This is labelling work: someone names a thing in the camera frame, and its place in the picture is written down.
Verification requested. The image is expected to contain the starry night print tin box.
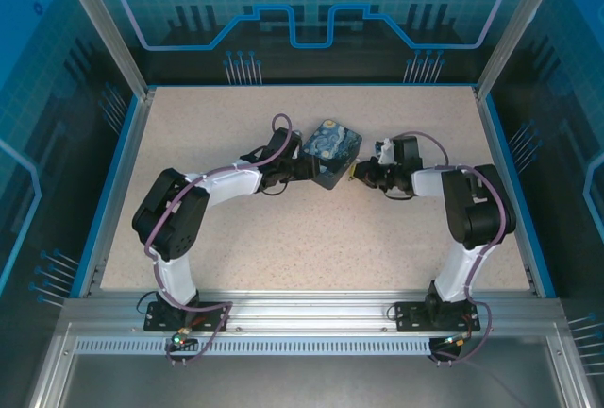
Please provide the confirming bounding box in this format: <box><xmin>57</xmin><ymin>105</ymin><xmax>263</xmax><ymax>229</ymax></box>
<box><xmin>301</xmin><ymin>117</ymin><xmax>363</xmax><ymax>191</ymax></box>

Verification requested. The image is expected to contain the blue table edge trim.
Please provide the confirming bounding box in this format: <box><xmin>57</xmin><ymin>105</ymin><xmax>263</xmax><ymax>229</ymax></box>
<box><xmin>69</xmin><ymin>93</ymin><xmax>143</xmax><ymax>298</ymax></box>
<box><xmin>483</xmin><ymin>93</ymin><xmax>558</xmax><ymax>298</ymax></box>

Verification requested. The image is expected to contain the small connector board with LEDs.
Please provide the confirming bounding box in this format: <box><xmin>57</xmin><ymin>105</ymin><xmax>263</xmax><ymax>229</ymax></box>
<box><xmin>164</xmin><ymin>330</ymin><xmax>197</xmax><ymax>353</ymax></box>
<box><xmin>431</xmin><ymin>331</ymin><xmax>474</xmax><ymax>350</ymax></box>

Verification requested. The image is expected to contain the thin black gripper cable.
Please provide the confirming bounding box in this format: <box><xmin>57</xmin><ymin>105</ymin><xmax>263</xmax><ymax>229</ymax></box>
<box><xmin>259</xmin><ymin>180</ymin><xmax>290</xmax><ymax>198</ymax></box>
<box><xmin>381</xmin><ymin>188</ymin><xmax>417</xmax><ymax>202</ymax></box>

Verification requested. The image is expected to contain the aluminium mounting rail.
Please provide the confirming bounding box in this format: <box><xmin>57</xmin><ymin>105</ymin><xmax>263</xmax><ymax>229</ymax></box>
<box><xmin>60</xmin><ymin>288</ymin><xmax>567</xmax><ymax>336</ymax></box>

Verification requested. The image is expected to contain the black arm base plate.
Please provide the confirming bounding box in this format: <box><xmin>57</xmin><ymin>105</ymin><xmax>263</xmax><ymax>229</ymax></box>
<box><xmin>143</xmin><ymin>301</ymin><xmax>231</xmax><ymax>333</ymax></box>
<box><xmin>394</xmin><ymin>301</ymin><xmax>482</xmax><ymax>333</ymax></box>

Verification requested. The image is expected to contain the aluminium table side rail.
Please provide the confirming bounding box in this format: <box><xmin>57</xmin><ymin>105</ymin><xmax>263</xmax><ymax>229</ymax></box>
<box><xmin>83</xmin><ymin>89</ymin><xmax>158</xmax><ymax>298</ymax></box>

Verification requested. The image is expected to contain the slotted grey cable duct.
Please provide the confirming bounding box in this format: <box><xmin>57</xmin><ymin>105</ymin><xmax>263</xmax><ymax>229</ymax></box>
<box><xmin>74</xmin><ymin>337</ymin><xmax>447</xmax><ymax>357</ymax></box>

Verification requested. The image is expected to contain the aluminium frame post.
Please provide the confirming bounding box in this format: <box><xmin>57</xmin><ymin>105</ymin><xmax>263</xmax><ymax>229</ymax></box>
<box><xmin>474</xmin><ymin>0</ymin><xmax>570</xmax><ymax>100</ymax></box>
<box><xmin>51</xmin><ymin>0</ymin><xmax>158</xmax><ymax>100</ymax></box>

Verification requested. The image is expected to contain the aluminium shelf frame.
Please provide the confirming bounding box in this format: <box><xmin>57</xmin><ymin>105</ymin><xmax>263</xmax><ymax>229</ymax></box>
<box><xmin>25</xmin><ymin>320</ymin><xmax>594</xmax><ymax>408</ymax></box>

